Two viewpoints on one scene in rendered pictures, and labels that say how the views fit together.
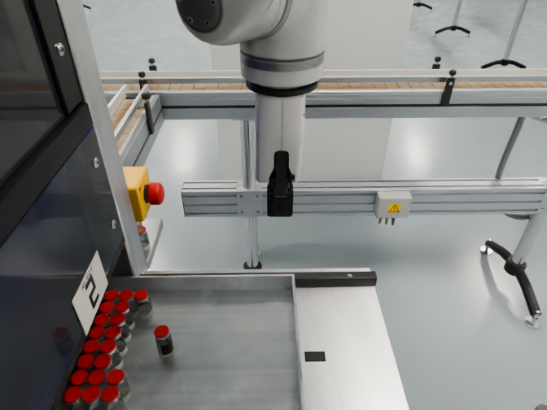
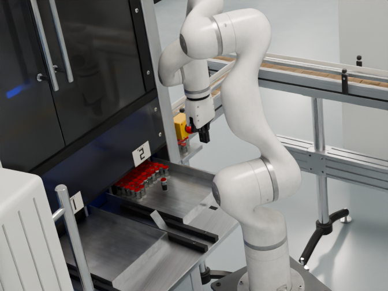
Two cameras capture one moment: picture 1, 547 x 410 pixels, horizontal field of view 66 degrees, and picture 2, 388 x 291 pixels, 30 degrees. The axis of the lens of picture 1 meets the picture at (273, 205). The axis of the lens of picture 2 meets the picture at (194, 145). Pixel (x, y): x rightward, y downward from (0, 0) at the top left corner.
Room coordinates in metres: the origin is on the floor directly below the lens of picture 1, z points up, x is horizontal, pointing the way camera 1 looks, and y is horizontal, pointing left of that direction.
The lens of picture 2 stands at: (-1.13, -1.36, 2.25)
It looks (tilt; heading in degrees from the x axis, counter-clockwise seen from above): 30 degrees down; 42
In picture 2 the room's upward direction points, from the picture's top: 9 degrees counter-clockwise
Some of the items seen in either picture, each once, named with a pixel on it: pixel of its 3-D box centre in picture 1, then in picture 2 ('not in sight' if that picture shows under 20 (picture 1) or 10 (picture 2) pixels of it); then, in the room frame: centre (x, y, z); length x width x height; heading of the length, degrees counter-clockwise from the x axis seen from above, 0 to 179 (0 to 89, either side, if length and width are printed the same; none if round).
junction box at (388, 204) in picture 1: (392, 204); not in sight; (1.26, -0.44, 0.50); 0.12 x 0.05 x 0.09; 91
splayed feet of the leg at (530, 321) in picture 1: (511, 272); not in sight; (1.33, -1.06, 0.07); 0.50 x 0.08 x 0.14; 1
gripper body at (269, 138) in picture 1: (281, 120); (200, 107); (0.43, -0.01, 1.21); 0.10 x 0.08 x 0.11; 0
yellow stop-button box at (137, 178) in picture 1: (126, 194); (179, 125); (0.60, 0.26, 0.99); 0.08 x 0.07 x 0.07; 91
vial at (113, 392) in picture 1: (114, 403); (138, 194); (0.28, 0.20, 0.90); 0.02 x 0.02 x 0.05
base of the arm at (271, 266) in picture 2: not in sight; (268, 262); (0.14, -0.42, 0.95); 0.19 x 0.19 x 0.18
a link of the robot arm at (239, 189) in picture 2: not in sight; (249, 204); (0.11, -0.41, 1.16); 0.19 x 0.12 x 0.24; 145
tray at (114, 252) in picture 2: not in sight; (100, 244); (0.02, 0.13, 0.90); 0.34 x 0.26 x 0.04; 91
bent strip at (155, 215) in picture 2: not in sight; (171, 225); (0.19, -0.02, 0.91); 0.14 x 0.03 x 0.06; 91
